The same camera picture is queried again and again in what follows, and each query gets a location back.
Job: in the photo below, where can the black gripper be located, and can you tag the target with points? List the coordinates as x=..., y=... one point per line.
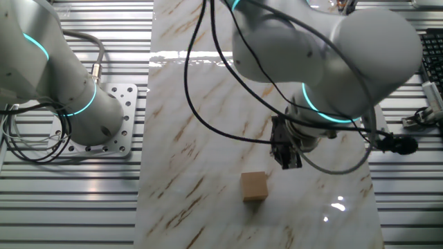
x=282, y=138

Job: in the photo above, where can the small wooden block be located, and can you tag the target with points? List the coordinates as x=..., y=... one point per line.
x=254, y=186

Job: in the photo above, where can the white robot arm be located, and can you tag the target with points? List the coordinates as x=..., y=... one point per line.
x=373, y=45

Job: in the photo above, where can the marble pattern sheet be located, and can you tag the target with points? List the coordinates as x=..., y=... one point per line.
x=207, y=155

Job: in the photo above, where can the metal base mounting plate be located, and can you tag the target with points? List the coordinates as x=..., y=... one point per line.
x=128, y=103

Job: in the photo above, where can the black keyboard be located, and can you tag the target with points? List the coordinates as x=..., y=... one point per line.
x=432, y=58

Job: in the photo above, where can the grey flat device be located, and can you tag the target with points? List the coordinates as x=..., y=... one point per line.
x=429, y=3

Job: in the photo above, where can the white camera on bracket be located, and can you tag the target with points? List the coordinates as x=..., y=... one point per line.
x=432, y=95

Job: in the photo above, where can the metal camera bracket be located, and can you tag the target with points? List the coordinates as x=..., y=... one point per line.
x=347, y=5

